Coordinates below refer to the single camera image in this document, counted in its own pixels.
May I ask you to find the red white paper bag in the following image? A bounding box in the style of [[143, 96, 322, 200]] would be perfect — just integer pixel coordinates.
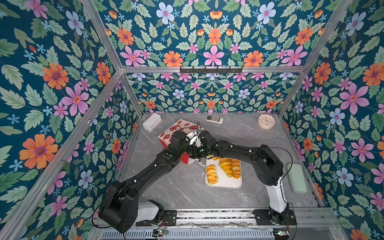
[[158, 119, 207, 166]]

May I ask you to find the pale cream bread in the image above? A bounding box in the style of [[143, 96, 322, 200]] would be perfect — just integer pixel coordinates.
[[219, 158, 233, 178]]

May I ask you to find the long twisted bread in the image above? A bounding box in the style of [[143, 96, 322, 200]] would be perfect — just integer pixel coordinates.
[[231, 159, 241, 179]]

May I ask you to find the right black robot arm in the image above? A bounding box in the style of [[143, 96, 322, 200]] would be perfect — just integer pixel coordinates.
[[187, 131, 290, 225]]

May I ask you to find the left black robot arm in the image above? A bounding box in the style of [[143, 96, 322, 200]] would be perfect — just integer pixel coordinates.
[[98, 129, 201, 234]]

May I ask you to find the white remote control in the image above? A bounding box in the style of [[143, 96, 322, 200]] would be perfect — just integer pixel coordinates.
[[206, 116, 224, 124]]

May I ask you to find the white plastic box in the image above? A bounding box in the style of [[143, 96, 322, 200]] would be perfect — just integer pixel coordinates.
[[143, 113, 162, 132]]

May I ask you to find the white rectangular tray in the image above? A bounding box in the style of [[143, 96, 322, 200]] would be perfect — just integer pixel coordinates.
[[205, 156, 243, 189]]

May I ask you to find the pink round clock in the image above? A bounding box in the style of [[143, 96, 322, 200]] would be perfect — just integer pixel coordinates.
[[258, 114, 276, 130]]

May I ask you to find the pale green object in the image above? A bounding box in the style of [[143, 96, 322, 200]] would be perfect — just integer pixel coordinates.
[[287, 163, 308, 195]]

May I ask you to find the black hook rail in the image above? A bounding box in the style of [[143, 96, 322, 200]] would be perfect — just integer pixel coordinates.
[[179, 66, 243, 75]]

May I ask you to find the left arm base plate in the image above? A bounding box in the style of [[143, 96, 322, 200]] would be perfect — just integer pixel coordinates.
[[135, 210, 178, 227]]

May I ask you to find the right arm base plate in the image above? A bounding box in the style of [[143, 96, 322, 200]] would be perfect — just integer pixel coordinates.
[[252, 209, 297, 226]]

